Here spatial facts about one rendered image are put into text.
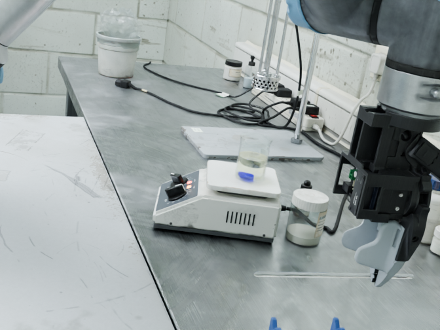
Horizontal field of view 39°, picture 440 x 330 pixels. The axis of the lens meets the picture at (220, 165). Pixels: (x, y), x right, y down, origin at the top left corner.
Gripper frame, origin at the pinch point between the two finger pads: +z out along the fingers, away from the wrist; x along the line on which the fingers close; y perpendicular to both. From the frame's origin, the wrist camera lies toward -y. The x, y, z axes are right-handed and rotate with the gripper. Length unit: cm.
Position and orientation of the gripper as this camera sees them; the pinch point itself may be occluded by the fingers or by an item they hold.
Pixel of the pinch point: (383, 274)
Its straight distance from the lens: 76.8
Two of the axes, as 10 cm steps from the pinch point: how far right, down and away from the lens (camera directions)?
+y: -9.7, -0.7, -2.4
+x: 2.0, 3.6, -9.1
